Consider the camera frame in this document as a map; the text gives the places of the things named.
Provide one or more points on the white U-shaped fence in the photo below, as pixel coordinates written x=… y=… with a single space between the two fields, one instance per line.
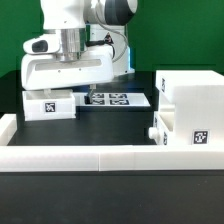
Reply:
x=102 y=158

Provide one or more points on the white front drawer box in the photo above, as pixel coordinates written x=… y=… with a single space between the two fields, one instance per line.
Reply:
x=162 y=130

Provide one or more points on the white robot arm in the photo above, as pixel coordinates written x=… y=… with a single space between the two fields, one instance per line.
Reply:
x=62 y=57

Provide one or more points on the white marker tag sheet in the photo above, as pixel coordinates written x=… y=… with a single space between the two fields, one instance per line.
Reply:
x=120 y=100

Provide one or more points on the white drawer cabinet frame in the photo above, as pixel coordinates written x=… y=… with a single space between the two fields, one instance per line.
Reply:
x=197 y=100

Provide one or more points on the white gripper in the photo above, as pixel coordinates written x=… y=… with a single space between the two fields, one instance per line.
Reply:
x=47 y=72

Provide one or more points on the white drawer box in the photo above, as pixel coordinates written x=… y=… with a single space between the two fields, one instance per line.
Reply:
x=162 y=130
x=60 y=104

